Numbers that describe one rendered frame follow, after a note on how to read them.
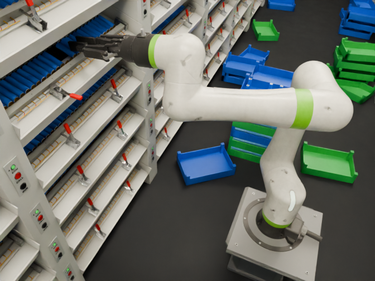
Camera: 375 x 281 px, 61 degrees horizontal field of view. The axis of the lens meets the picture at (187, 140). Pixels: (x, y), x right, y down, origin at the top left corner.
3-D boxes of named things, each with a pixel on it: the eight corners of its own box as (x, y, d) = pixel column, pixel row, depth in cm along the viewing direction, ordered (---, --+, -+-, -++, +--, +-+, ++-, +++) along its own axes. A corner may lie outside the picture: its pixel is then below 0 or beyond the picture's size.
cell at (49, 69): (36, 61, 94) (54, 73, 94) (32, 64, 93) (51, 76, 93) (36, 56, 93) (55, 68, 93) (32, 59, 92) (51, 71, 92)
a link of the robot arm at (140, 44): (152, 77, 89) (167, 61, 95) (144, 37, 81) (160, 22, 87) (134, 74, 91) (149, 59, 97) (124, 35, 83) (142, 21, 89)
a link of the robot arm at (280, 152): (282, 163, 142) (331, 54, 106) (292, 193, 130) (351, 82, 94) (254, 161, 141) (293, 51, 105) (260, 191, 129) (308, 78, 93)
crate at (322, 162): (348, 159, 203) (354, 150, 197) (352, 183, 189) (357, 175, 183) (300, 149, 207) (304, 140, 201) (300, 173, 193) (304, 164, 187)
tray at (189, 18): (199, 23, 183) (209, 2, 172) (150, 77, 143) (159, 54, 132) (169, 4, 182) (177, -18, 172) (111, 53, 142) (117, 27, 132)
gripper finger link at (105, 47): (122, 54, 94) (120, 57, 93) (88, 54, 96) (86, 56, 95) (119, 42, 91) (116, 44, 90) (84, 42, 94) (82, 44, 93)
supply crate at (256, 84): (296, 96, 180) (300, 85, 175) (291, 118, 167) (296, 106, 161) (244, 84, 187) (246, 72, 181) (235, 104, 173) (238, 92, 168)
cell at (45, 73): (31, 64, 93) (50, 76, 93) (27, 67, 92) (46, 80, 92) (31, 59, 91) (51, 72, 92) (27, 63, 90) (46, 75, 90)
